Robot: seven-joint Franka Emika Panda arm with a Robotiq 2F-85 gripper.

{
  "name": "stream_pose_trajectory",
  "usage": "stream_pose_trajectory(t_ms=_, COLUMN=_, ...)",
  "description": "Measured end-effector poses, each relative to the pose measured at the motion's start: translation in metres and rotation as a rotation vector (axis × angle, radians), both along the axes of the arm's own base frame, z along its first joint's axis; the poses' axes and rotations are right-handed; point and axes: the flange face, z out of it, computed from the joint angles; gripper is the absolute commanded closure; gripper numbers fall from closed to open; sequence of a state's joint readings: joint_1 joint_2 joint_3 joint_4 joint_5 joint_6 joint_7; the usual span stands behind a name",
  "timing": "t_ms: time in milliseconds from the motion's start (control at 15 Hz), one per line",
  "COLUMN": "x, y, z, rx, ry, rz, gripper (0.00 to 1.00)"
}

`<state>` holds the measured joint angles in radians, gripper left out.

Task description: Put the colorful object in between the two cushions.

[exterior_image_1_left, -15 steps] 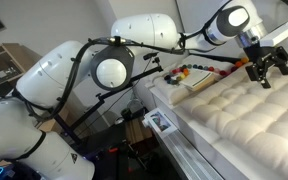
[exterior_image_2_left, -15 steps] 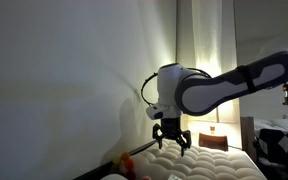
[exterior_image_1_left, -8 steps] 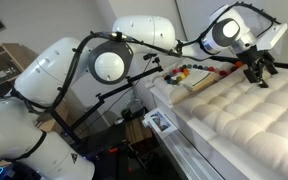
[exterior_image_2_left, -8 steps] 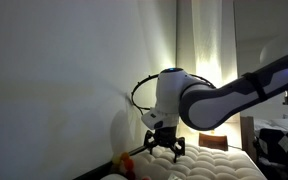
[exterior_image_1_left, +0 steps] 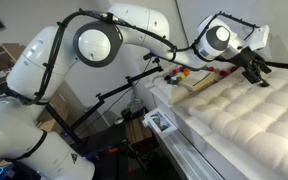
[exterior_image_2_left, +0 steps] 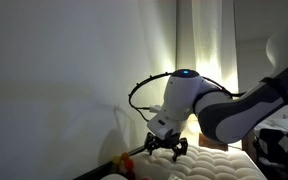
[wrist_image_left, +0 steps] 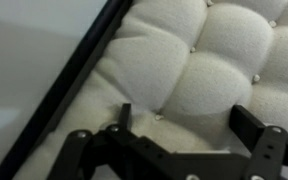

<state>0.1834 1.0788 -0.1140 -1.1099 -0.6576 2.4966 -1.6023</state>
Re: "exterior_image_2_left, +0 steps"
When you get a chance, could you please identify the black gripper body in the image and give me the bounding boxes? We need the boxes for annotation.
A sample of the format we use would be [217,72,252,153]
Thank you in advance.
[157,132,182,148]

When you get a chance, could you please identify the colorful felt ball garland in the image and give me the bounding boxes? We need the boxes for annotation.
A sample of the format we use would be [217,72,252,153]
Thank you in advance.
[110,151,152,180]

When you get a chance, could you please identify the white shade table lamp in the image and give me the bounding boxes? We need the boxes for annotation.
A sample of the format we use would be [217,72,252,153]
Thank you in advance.
[185,113,230,152]

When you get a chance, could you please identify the large white tufted cushion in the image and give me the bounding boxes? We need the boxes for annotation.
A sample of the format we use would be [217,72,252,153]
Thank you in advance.
[130,143,268,180]

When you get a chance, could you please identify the dark quilt with white diamonds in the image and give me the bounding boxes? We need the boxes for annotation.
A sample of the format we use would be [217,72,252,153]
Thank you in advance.
[257,128,288,173]

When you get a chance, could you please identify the white bed sheet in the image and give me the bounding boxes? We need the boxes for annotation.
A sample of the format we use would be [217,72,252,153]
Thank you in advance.
[253,116,288,133]

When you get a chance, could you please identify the white curtain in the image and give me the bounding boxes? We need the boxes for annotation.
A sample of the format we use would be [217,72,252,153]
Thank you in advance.
[172,0,242,148]

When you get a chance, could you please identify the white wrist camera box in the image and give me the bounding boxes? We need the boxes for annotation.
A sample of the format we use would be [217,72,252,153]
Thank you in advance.
[146,111,182,141]

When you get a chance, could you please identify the black bench back rail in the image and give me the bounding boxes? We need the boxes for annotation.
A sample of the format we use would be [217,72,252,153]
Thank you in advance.
[73,144,152,180]

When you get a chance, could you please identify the brown wooden bed post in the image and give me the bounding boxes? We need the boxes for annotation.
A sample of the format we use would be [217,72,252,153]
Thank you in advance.
[239,129,256,164]

